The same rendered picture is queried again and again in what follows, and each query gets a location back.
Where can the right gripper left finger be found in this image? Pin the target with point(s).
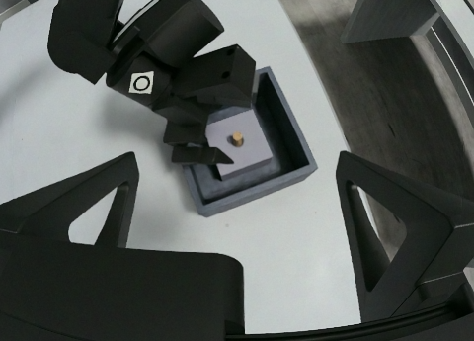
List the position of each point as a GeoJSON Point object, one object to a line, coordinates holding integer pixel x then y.
{"type": "Point", "coordinates": [48, 211]}

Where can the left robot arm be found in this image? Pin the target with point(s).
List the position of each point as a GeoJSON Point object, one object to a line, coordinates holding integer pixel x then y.
{"type": "Point", "coordinates": [87, 38]}

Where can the light wooden peg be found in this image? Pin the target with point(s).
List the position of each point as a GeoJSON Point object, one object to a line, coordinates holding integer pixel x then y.
{"type": "Point", "coordinates": [237, 139]}

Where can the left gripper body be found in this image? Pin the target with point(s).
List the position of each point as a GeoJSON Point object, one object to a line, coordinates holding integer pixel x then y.
{"type": "Point", "coordinates": [179, 137]}

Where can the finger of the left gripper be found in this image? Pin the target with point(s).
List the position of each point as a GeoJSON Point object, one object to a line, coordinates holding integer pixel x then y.
{"type": "Point", "coordinates": [212, 155]}

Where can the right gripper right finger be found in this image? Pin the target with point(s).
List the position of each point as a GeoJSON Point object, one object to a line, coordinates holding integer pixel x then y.
{"type": "Point", "coordinates": [439, 239]}

